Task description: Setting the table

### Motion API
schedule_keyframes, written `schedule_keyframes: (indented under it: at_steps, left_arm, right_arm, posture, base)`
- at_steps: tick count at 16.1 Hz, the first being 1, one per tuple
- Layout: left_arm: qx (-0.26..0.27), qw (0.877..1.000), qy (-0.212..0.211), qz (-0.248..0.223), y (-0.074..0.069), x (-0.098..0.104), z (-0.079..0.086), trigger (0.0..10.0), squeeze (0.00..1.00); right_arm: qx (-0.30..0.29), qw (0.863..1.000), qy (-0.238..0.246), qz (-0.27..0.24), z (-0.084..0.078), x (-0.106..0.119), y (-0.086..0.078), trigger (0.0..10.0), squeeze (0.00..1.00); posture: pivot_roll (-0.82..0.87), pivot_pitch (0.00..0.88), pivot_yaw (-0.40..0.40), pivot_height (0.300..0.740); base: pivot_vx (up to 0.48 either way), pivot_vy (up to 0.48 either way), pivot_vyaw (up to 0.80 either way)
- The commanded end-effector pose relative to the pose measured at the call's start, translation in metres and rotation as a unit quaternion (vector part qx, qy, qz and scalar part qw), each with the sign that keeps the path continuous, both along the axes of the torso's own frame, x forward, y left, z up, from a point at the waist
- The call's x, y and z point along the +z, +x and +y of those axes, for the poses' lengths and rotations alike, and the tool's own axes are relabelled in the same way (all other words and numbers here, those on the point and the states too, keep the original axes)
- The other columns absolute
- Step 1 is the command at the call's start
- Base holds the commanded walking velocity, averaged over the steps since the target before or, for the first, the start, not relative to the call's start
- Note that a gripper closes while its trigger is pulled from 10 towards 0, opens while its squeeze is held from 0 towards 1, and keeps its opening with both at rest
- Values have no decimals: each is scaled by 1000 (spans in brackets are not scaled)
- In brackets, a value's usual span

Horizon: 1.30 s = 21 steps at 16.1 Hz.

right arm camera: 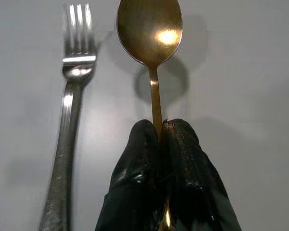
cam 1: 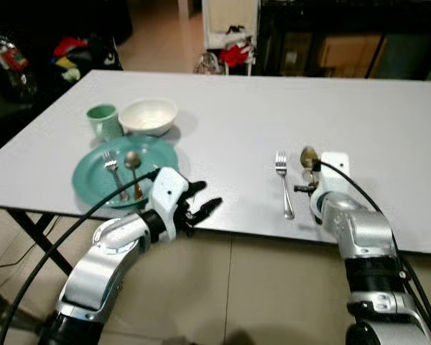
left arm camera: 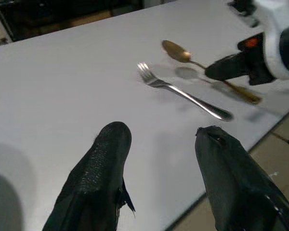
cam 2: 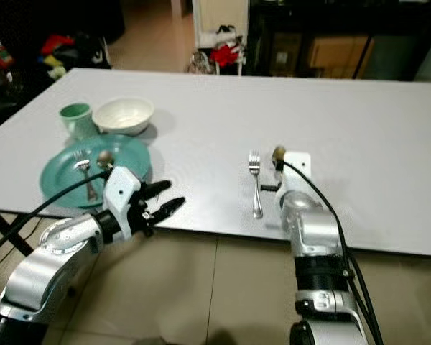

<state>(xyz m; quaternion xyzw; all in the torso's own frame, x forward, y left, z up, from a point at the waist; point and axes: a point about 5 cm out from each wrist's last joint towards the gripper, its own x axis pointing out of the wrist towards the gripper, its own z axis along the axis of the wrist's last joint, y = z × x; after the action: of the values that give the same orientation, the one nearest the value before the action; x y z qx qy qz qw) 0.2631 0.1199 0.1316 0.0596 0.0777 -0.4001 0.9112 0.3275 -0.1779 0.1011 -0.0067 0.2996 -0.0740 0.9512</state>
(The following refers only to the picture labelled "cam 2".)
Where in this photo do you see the dark cabinet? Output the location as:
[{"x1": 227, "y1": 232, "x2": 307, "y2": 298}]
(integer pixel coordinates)
[{"x1": 247, "y1": 0, "x2": 431, "y2": 83}]

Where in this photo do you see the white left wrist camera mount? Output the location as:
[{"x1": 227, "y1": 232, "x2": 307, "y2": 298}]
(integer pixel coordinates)
[{"x1": 102, "y1": 166, "x2": 143, "y2": 236}]

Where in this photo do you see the green ceramic cup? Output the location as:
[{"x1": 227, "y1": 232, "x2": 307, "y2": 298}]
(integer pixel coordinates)
[{"x1": 59, "y1": 102, "x2": 98, "y2": 142}]

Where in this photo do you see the teal round plate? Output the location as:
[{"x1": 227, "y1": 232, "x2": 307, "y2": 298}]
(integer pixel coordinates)
[{"x1": 40, "y1": 133, "x2": 153, "y2": 210}]

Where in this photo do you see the colourful clothes pile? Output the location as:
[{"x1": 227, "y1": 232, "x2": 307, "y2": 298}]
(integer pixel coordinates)
[{"x1": 39, "y1": 33, "x2": 113, "y2": 81}]

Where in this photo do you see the white chair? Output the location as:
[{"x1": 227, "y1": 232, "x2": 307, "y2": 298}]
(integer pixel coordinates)
[{"x1": 192, "y1": 0, "x2": 249, "y2": 77}]

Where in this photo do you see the black table leg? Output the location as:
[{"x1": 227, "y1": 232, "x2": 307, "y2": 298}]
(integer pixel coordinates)
[{"x1": 0, "y1": 229, "x2": 31, "y2": 261}]

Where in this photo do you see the silver metal fork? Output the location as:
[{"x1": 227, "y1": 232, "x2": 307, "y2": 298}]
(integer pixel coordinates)
[
  {"x1": 249, "y1": 150, "x2": 264, "y2": 220},
  {"x1": 73, "y1": 149, "x2": 99, "y2": 201}
]

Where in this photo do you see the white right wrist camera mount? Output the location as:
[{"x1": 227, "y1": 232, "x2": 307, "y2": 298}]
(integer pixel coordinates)
[{"x1": 283, "y1": 150, "x2": 312, "y2": 195}]

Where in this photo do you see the brown cardboard box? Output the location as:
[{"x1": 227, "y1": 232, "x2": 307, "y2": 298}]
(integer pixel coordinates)
[{"x1": 307, "y1": 35, "x2": 376, "y2": 80}]

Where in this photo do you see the white ceramic bowl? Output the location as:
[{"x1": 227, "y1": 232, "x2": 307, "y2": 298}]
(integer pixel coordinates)
[{"x1": 91, "y1": 96, "x2": 156, "y2": 138}]

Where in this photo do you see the clear plastic bottle red label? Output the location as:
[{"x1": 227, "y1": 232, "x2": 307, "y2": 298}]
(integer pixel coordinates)
[{"x1": 0, "y1": 34, "x2": 24, "y2": 96}]

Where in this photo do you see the red cloth item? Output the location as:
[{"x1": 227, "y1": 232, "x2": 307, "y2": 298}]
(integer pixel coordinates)
[{"x1": 208, "y1": 44, "x2": 242, "y2": 68}]

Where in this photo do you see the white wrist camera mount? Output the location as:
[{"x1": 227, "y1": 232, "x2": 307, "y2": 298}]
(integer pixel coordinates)
[
  {"x1": 102, "y1": 166, "x2": 143, "y2": 236},
  {"x1": 283, "y1": 150, "x2": 312, "y2": 195}
]

